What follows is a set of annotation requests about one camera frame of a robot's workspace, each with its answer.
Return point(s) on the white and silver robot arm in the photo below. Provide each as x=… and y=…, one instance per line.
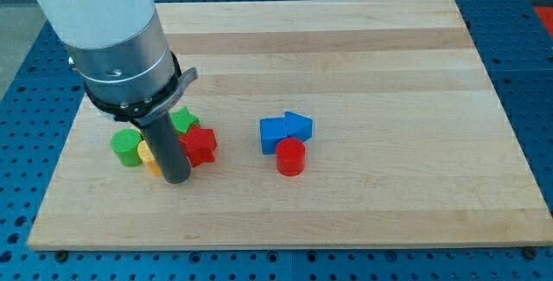
x=121, y=51

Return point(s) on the yellow hexagon block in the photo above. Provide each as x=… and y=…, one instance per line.
x=148, y=159

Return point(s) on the blue cube block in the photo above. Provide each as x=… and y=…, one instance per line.
x=272, y=131

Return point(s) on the blue triangle block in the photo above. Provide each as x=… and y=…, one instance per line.
x=298, y=126

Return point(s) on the red cylinder block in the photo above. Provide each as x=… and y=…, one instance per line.
x=290, y=156

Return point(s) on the red star block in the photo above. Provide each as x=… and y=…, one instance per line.
x=199, y=145

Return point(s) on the green star block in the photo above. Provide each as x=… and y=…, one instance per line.
x=183, y=119

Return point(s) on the grey cylindrical pointer tool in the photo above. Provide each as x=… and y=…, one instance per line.
x=163, y=142

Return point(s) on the wooden board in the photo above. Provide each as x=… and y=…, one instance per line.
x=411, y=147

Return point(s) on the green cylinder block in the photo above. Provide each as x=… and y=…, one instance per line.
x=124, y=144

